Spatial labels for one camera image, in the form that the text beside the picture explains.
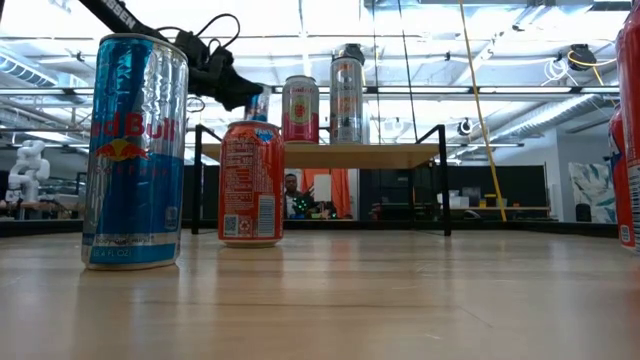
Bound orange cloth panel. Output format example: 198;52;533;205
299;168;353;220

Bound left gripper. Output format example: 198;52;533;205
167;27;265;113

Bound slim silver can blue tab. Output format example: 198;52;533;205
243;84;274;124

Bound yellow cable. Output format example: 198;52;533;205
457;0;508;223

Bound wooden shelf black metal legs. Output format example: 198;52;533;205
191;123;453;237

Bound black aluminium table frame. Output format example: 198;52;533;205
0;217;620;239

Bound white rectangular panel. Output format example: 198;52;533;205
313;173;333;203

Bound red-orange Fanta can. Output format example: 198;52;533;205
217;119;286;249
608;101;635;251

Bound teal and white artwork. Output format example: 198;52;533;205
568;160;619;224

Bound blue silver Red Bull can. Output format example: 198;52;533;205
80;32;190;272

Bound white and red soda can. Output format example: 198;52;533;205
281;74;321;146

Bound tall silver can black lid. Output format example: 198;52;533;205
328;55;365;146

